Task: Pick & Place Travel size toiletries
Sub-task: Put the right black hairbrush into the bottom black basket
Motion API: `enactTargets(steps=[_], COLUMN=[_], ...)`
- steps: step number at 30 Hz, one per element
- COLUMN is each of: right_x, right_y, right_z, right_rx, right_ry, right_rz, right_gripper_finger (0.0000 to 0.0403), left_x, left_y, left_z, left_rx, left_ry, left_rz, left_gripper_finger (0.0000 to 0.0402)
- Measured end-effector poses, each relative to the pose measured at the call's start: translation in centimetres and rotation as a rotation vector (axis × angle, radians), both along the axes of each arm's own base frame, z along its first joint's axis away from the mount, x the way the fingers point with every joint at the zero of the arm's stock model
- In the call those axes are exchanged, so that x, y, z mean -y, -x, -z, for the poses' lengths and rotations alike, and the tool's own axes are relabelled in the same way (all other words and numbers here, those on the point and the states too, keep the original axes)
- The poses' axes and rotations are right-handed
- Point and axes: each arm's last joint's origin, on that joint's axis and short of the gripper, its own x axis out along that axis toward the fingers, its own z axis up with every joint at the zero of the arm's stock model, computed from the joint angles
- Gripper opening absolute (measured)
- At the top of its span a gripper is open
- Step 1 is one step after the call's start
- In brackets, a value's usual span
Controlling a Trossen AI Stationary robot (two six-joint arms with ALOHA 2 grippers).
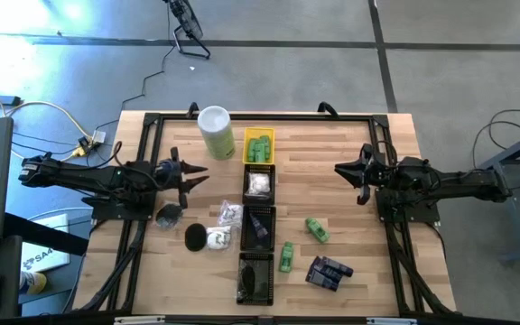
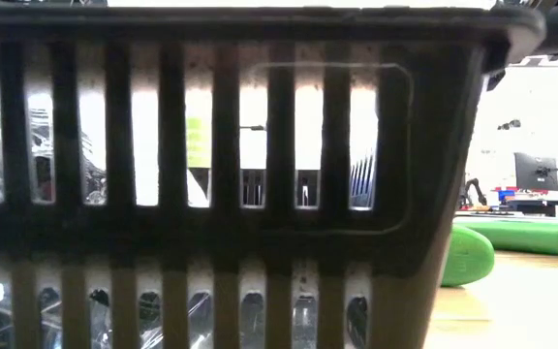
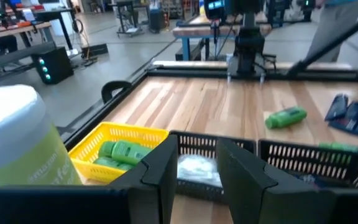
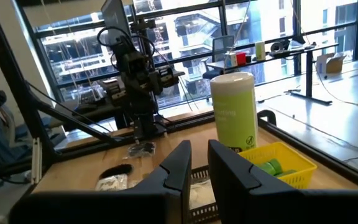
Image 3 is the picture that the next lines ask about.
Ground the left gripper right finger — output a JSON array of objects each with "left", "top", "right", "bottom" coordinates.
[{"left": 215, "top": 138, "right": 358, "bottom": 224}]

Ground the yellow plastic basket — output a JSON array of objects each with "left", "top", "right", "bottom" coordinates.
[{"left": 68, "top": 121, "right": 170, "bottom": 184}]

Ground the black plastic basket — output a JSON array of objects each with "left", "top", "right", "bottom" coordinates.
[
  {"left": 257, "top": 139, "right": 358, "bottom": 190},
  {"left": 168, "top": 129, "right": 257, "bottom": 205}
]

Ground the wooden workbench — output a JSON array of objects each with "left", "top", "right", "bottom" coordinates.
[{"left": 0, "top": 18, "right": 55, "bottom": 63}]

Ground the clear bag of cotton swabs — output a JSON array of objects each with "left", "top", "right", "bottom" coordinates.
[{"left": 177, "top": 154, "right": 223, "bottom": 187}]

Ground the black computer tower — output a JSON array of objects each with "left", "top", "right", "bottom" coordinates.
[{"left": 31, "top": 46, "right": 74, "bottom": 85}]

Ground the blue metal frame table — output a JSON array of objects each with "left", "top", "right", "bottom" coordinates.
[{"left": 172, "top": 14, "right": 273, "bottom": 62}]

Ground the metal utility cart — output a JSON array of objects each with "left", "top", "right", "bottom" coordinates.
[{"left": 109, "top": 0, "right": 150, "bottom": 38}]

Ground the green white wipes canister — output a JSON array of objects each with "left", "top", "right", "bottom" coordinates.
[{"left": 0, "top": 83, "right": 84, "bottom": 195}]

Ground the person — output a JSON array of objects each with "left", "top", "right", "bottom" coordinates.
[{"left": 306, "top": 0, "right": 358, "bottom": 63}]

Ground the black aluminium table frame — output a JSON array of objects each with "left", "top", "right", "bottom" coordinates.
[{"left": 56, "top": 6, "right": 358, "bottom": 150}]

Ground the black clamp handle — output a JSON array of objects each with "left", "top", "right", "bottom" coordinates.
[{"left": 100, "top": 80, "right": 133, "bottom": 104}]

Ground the black bin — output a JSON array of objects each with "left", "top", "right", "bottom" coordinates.
[{"left": 149, "top": 7, "right": 167, "bottom": 34}]

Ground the black metal table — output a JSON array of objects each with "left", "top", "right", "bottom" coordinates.
[{"left": 34, "top": 7, "right": 74, "bottom": 50}]

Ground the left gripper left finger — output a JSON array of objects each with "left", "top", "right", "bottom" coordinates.
[{"left": 0, "top": 133, "right": 179, "bottom": 224}]

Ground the green Pert shampoo bottle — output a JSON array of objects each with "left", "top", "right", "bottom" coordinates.
[
  {"left": 98, "top": 139, "right": 154, "bottom": 166},
  {"left": 92, "top": 156, "right": 134, "bottom": 171},
  {"left": 265, "top": 106, "right": 308, "bottom": 130},
  {"left": 318, "top": 141, "right": 358, "bottom": 156}
]

